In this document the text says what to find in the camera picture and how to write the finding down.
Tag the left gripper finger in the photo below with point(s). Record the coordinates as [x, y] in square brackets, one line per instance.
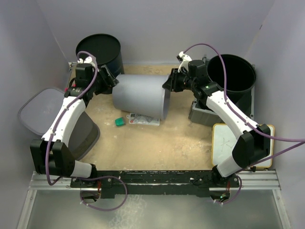
[107, 74]
[110, 82]

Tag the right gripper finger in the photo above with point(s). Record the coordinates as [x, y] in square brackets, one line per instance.
[174, 73]
[168, 85]

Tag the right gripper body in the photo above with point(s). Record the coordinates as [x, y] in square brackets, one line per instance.
[183, 81]

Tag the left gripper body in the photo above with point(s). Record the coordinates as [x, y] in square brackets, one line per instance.
[100, 85]

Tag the light grey plastic bucket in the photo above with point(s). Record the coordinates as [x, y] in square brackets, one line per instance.
[142, 94]

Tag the dark blue cylindrical bin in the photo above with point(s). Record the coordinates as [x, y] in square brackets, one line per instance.
[107, 50]

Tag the black cylindrical bin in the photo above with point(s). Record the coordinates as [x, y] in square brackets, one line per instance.
[241, 77]

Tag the grey ribbed laundry basket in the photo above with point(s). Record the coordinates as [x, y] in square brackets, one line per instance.
[40, 111]

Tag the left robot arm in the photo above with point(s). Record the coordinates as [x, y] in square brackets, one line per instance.
[50, 154]

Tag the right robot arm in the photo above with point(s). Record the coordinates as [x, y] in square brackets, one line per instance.
[253, 142]

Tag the pink plastic clip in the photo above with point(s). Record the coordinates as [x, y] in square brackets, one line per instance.
[66, 89]

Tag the grey rectangular plastic crate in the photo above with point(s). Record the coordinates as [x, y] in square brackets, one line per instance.
[200, 114]

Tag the green small box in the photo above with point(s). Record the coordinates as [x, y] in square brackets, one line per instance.
[120, 121]

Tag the clear plastic label card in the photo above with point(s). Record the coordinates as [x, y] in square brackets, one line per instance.
[138, 119]

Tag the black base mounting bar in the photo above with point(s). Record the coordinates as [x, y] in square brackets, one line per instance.
[147, 182]

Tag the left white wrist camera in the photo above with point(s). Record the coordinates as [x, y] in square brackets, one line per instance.
[88, 60]

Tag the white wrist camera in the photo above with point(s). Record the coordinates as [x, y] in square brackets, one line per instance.
[88, 60]
[183, 59]

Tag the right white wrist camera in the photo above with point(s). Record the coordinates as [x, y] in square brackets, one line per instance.
[183, 59]

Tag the small whiteboard with yellow frame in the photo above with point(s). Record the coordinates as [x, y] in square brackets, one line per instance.
[223, 141]

